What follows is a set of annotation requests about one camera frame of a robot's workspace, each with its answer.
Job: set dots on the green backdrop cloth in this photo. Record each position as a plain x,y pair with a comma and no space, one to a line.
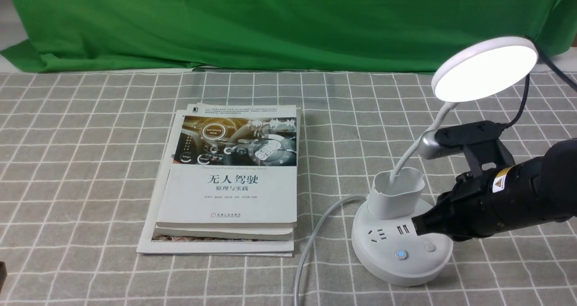
329,35

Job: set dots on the middle book in stack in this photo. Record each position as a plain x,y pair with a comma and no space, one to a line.
205,232

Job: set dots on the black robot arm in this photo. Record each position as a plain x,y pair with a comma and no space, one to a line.
557,180

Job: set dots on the white self-driving textbook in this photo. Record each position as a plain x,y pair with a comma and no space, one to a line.
232,166

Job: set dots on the white desk lamp with sockets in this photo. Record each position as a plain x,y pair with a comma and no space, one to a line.
383,236

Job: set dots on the grey checked tablecloth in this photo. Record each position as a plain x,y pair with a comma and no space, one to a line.
79,155

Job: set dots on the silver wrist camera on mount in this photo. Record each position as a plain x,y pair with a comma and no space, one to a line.
479,142

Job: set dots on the large white bottom book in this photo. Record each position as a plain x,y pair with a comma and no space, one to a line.
147,246

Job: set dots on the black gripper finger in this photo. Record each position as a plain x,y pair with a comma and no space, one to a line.
438,219

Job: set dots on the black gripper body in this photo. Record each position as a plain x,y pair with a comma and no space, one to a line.
496,202

